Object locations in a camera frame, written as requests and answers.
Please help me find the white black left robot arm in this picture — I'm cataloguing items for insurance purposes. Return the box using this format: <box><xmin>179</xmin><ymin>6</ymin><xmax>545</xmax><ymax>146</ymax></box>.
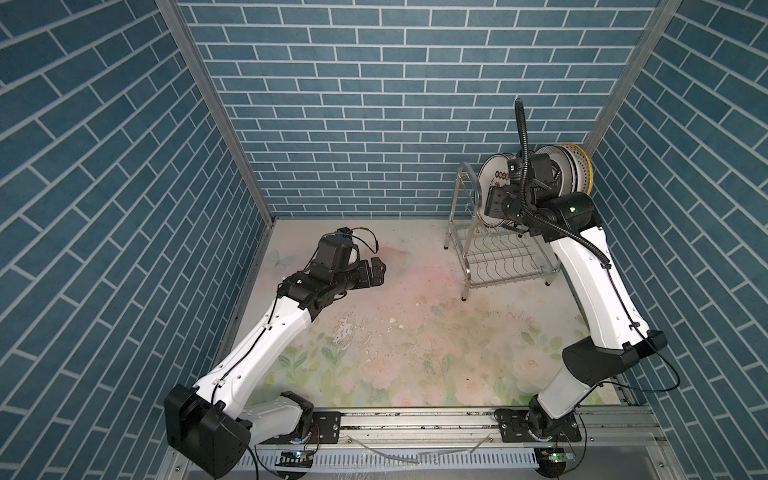
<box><xmin>164</xmin><ymin>257</ymin><xmax>386</xmax><ymax>479</ymax></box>

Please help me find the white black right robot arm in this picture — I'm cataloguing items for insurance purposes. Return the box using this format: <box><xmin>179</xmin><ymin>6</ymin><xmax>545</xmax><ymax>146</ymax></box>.
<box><xmin>485</xmin><ymin>185</ymin><xmax>668</xmax><ymax>440</ymax></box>

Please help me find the stainless steel dish rack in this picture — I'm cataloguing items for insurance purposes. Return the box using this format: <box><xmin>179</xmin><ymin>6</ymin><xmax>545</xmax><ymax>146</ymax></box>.
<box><xmin>443</xmin><ymin>162</ymin><xmax>562</xmax><ymax>301</ymax></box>

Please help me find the white plates stack middle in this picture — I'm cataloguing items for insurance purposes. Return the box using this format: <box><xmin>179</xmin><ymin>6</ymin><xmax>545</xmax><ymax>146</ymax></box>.
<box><xmin>534</xmin><ymin>144</ymin><xmax>577</xmax><ymax>196</ymax></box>

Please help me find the yellow rimmed rear plate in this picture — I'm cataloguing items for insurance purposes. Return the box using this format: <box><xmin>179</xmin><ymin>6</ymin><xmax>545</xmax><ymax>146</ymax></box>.
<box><xmin>560</xmin><ymin>143</ymin><xmax>594</xmax><ymax>195</ymax></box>

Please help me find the left base circuit board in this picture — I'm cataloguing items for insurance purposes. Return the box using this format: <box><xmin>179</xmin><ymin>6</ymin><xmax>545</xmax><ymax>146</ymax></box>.
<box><xmin>275</xmin><ymin>451</ymin><xmax>315</xmax><ymax>470</ymax></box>

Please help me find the base circuit board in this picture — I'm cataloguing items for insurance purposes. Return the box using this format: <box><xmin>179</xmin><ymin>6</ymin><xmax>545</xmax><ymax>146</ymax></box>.
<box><xmin>534</xmin><ymin>448</ymin><xmax>575</xmax><ymax>479</ymax></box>
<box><xmin>275</xmin><ymin>451</ymin><xmax>315</xmax><ymax>470</ymax></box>

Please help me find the right base circuit board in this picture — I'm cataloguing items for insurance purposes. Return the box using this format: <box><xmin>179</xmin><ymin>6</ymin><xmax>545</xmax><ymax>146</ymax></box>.
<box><xmin>534</xmin><ymin>448</ymin><xmax>575</xmax><ymax>479</ymax></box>

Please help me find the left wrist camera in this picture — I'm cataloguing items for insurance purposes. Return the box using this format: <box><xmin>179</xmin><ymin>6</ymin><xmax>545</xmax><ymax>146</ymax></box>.
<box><xmin>315</xmin><ymin>227</ymin><xmax>360</xmax><ymax>271</ymax></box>

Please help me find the black corrugated right cable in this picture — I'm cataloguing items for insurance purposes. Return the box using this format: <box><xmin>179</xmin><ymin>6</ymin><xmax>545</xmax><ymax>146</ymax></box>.
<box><xmin>514</xmin><ymin>98</ymin><xmax>612</xmax><ymax>269</ymax></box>

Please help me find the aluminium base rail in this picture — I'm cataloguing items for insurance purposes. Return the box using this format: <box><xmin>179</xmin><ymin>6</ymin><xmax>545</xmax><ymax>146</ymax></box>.
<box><xmin>155</xmin><ymin>404</ymin><xmax>685</xmax><ymax>480</ymax></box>

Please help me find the aluminium right corner post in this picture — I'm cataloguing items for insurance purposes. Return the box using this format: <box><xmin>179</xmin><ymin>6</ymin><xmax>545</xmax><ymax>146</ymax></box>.
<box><xmin>583</xmin><ymin>0</ymin><xmax>682</xmax><ymax>159</ymax></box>

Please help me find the aluminium corner post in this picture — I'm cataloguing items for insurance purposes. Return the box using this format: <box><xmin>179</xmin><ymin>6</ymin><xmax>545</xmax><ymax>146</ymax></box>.
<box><xmin>156</xmin><ymin>0</ymin><xmax>275</xmax><ymax>230</ymax></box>
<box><xmin>583</xmin><ymin>0</ymin><xmax>682</xmax><ymax>159</ymax></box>

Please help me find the aluminium left corner post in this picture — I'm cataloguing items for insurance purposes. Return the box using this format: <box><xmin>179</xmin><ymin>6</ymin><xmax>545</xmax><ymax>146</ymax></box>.
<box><xmin>156</xmin><ymin>0</ymin><xmax>275</xmax><ymax>230</ymax></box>

